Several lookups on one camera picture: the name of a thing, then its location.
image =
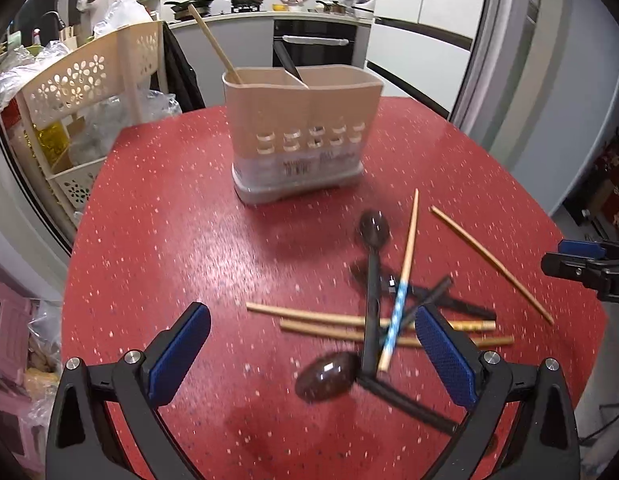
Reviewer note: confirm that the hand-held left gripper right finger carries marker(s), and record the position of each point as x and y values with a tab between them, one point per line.
447	355

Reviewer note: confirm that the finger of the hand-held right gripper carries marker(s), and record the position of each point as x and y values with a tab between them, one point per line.
582	247
564	267

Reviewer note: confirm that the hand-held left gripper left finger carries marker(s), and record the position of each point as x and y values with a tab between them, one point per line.
182	355

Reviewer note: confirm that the black plastic utensil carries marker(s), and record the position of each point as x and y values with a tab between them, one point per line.
464	306

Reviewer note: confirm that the black chopstick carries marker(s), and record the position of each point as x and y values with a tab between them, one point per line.
434	292

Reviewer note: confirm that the blue patterned wooden chopstick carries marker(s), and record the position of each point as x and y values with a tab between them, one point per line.
402	295

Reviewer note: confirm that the plain wooden chopstick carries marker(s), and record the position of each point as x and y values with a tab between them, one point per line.
489	265
319	330
214	42

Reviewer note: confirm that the yellow patterned wooden chopstick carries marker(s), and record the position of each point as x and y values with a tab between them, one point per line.
299	314

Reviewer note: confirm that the dark brown plastic spoon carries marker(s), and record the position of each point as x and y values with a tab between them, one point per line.
324	377
374	230

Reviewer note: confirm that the beige plastic utensil holder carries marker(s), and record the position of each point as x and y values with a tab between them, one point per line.
299	110

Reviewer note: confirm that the plastic bag beside stool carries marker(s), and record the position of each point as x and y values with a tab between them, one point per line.
44	325

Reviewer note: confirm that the pink plastic stool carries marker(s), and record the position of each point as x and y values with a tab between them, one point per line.
9	360

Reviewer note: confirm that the clear plastic bag in rack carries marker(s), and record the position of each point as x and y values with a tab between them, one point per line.
109	120

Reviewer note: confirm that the yellow packet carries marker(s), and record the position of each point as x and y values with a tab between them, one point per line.
49	142

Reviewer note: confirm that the black garment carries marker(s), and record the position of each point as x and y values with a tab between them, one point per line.
182	75

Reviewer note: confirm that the beige plastic shelf rack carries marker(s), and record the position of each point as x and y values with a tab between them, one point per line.
79	77

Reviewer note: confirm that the crumpled clear plastic bag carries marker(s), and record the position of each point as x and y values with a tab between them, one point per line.
24	67

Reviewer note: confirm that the white kitchen counter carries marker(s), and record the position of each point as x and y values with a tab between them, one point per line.
249	19

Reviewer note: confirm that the black built-in oven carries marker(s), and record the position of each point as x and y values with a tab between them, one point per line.
314	29

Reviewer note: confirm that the small dark pot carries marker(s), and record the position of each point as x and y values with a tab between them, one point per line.
332	7

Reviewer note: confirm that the dark wok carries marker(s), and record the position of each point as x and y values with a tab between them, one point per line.
189	6

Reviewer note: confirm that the kitchen faucet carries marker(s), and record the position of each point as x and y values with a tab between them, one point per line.
52	16

